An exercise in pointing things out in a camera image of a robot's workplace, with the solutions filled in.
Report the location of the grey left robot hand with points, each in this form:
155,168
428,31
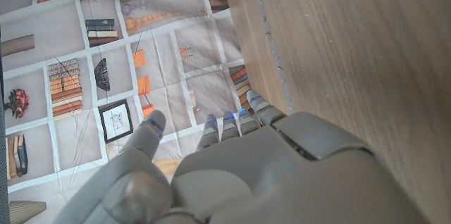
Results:
267,181

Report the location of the printed bookshelf backdrop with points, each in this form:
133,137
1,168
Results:
116,41

